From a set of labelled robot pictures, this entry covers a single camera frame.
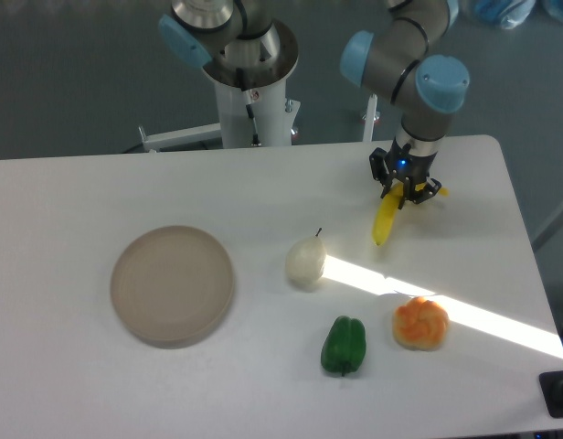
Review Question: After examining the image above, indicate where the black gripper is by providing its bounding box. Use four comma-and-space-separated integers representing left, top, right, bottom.
369, 140, 442, 209

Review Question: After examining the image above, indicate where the yellow toy banana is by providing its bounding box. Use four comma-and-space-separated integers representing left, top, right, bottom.
371, 184, 451, 248

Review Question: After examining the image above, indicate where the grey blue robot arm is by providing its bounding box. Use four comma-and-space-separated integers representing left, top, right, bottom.
158, 1, 470, 204

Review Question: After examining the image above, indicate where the white toy pear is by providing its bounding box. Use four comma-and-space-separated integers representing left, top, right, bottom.
284, 228, 327, 289

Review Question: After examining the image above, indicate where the orange toy bread roll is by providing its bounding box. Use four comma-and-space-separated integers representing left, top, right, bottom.
392, 296, 450, 351

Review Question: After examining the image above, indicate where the green toy bell pepper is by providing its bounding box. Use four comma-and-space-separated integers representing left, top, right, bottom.
320, 316, 366, 377

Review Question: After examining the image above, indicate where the blue plastic bag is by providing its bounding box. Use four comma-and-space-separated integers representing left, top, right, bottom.
459, 0, 563, 30

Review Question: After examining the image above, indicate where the beige round plate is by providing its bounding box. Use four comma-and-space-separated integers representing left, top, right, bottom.
110, 226, 235, 348

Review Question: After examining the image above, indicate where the black device at table edge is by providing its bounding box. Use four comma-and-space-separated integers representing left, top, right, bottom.
538, 370, 563, 419

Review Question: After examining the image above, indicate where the white clamp post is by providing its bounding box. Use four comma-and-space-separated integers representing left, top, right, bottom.
362, 93, 380, 143

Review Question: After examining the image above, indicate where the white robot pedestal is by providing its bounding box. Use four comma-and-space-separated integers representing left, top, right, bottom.
137, 20, 303, 155

